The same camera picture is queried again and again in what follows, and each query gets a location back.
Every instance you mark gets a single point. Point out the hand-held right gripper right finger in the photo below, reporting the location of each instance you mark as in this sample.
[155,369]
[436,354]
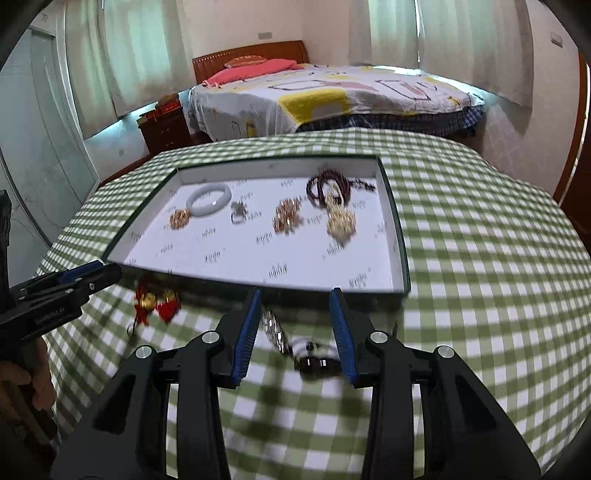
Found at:
[344,337]

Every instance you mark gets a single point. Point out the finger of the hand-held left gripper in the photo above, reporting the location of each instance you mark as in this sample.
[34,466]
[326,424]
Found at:
[104,277]
[78,273]

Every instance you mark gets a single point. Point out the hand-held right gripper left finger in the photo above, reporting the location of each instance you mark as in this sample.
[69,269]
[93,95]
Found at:
[244,332]

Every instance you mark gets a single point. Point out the red gold earrings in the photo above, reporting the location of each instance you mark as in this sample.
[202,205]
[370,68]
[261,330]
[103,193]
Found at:
[157,302]

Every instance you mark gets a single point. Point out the dark green box white lining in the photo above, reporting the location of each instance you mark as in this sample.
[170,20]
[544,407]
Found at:
[258,258]

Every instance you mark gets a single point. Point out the pale jade bangle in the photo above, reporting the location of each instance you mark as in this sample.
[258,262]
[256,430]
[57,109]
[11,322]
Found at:
[221,199]

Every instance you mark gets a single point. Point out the person's left hand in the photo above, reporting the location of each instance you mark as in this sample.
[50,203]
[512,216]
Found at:
[18,376]

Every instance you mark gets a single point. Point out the glass wardrobe door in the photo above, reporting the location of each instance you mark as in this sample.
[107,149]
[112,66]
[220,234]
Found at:
[37,152]

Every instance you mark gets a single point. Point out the green checked tablecloth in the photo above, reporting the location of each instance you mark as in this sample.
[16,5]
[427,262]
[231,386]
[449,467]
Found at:
[461,277]

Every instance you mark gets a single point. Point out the dark wooden nightstand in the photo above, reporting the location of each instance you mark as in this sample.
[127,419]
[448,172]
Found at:
[166,134]

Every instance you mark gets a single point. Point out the red box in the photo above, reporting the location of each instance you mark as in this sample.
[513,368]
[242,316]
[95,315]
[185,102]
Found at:
[161,110]

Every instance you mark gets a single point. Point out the brown plush toy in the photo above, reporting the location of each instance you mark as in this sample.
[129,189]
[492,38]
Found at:
[167,98]

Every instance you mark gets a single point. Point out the white curtain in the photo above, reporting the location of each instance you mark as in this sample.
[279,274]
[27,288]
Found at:
[147,50]
[475,46]
[87,69]
[383,32]

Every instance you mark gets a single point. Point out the blue plaid sheet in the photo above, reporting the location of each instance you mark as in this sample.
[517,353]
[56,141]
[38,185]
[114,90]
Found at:
[415,121]

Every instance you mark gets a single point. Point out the white patterned bedsheet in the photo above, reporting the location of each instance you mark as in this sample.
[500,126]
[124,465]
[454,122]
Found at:
[378,97]

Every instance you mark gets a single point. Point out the pink pillow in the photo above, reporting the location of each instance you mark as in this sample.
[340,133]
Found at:
[249,71]

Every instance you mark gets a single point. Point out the red cushion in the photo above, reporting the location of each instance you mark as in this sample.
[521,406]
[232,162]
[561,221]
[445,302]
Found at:
[244,61]

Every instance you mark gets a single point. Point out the wooden bed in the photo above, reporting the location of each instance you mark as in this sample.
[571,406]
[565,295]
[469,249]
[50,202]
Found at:
[258,51]

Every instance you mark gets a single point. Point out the brown wooden door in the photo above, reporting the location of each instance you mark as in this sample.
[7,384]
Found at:
[579,138]

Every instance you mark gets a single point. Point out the wall light switch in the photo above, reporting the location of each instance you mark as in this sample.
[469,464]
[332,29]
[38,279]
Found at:
[557,39]

